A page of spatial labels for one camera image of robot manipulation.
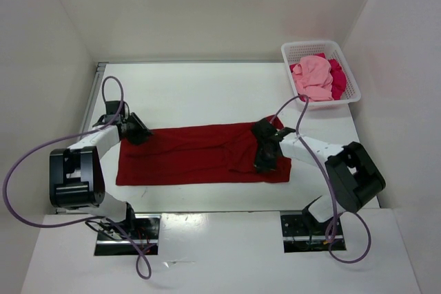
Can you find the light pink t shirt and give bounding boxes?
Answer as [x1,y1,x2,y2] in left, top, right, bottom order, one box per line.
[290,55,334,103]

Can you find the magenta t shirt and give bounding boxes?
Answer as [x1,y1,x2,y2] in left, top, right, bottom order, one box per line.
[288,52,348,101]

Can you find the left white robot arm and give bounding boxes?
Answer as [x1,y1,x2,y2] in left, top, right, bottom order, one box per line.
[49,112,153,239]

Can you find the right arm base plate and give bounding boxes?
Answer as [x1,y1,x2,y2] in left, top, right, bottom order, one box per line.
[280,211,331,253]

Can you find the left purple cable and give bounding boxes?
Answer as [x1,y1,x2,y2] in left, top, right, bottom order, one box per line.
[2,76,160,280]

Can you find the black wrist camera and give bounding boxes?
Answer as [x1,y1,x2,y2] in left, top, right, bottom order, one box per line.
[105,101,130,123]
[251,118,278,142]

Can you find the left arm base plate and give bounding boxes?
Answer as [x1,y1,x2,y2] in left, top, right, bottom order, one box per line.
[88,213,161,257]

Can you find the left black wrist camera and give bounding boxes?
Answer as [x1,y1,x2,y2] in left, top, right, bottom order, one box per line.
[105,101,130,123]

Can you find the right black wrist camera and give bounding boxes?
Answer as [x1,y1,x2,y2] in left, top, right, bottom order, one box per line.
[251,118,278,142]

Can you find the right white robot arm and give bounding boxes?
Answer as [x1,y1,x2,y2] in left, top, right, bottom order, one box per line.
[252,125,386,234]

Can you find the dark red t shirt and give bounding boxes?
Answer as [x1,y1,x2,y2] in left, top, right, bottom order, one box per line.
[116,123,291,187]

